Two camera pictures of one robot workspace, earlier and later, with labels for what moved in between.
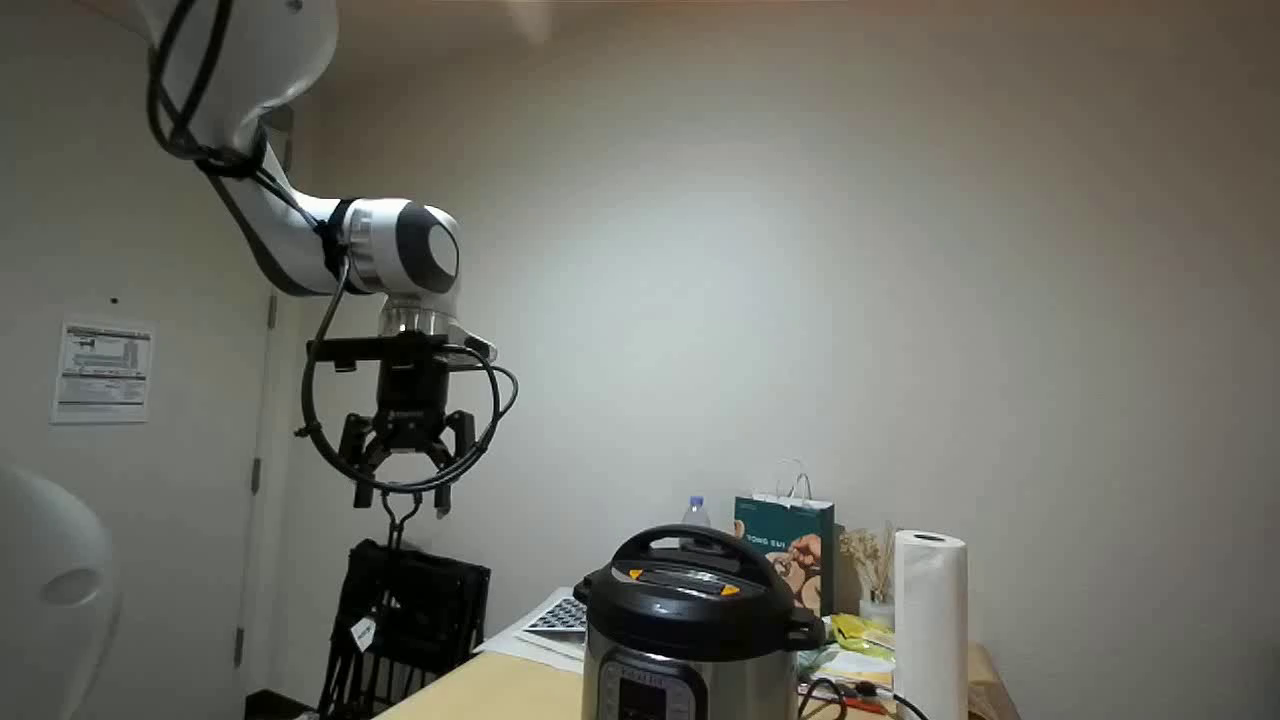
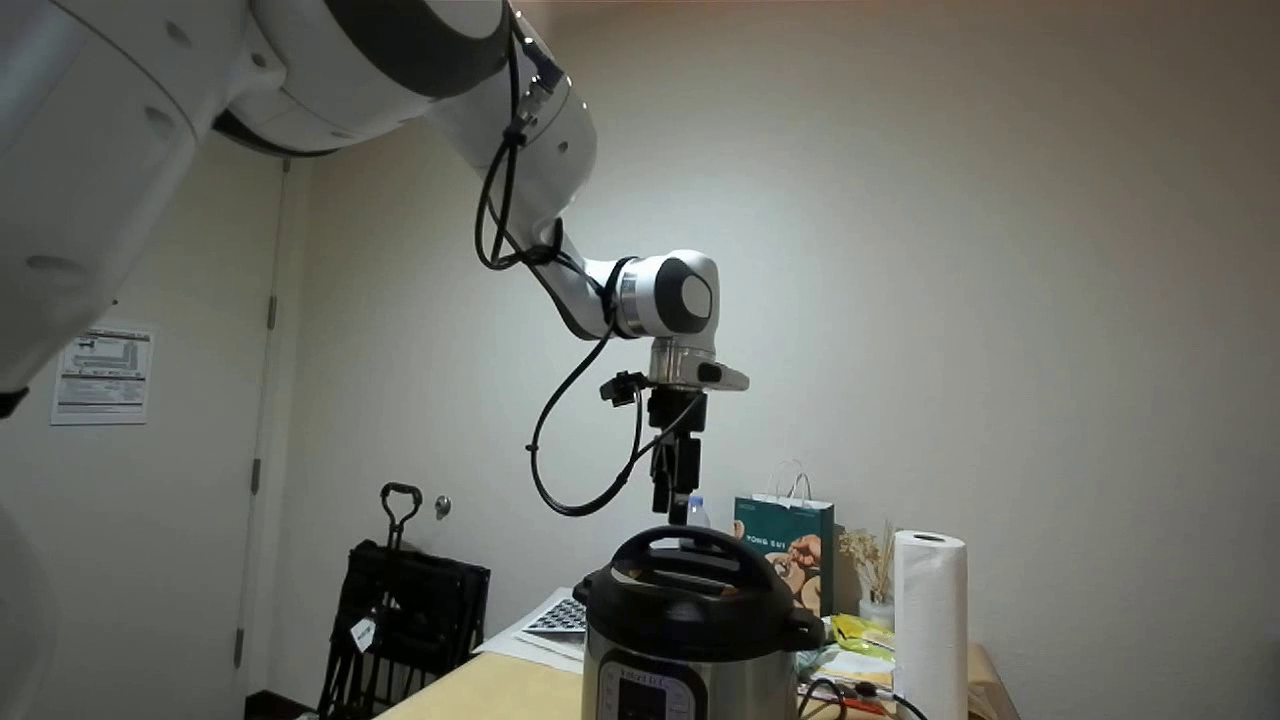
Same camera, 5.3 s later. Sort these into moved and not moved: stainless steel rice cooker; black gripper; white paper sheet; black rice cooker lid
Moved: black gripper
Not moved: stainless steel rice cooker; white paper sheet; black rice cooker lid
